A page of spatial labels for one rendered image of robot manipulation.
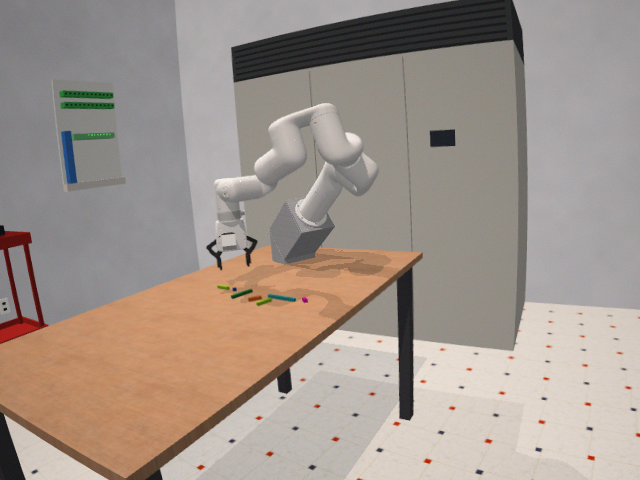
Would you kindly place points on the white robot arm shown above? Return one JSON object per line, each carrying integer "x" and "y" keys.
{"x": 289, "y": 154}

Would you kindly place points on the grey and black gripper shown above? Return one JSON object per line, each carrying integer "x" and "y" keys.
{"x": 237, "y": 227}

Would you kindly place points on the turquoise rod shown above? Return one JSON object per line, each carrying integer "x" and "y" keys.
{"x": 279, "y": 297}

